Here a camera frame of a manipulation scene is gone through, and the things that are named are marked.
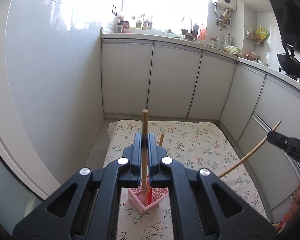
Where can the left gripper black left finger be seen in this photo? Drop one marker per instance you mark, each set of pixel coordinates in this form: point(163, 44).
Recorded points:
point(87, 205)

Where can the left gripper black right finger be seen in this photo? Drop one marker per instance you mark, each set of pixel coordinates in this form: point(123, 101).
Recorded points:
point(202, 205)

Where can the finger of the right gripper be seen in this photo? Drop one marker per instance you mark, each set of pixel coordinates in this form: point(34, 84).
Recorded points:
point(290, 145)

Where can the wooden chopstick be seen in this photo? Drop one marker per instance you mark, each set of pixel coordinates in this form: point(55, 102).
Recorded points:
point(144, 151)
point(248, 155)
point(161, 140)

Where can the white kitchen cabinets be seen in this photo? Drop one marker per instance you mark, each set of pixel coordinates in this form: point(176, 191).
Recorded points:
point(185, 81)

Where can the pink perforated utensil basket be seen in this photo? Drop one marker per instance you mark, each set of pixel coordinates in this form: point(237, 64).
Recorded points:
point(143, 203)

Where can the floral tablecloth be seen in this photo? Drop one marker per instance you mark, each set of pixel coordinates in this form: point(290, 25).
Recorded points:
point(195, 145)

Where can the wooden chopstick in basket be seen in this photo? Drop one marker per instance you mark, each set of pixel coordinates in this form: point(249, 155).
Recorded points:
point(161, 140)

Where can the black wok on stove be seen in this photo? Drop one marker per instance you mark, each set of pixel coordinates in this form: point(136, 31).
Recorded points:
point(288, 63)

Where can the clear kettle jug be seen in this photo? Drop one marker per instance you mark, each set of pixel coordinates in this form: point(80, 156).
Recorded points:
point(227, 41)

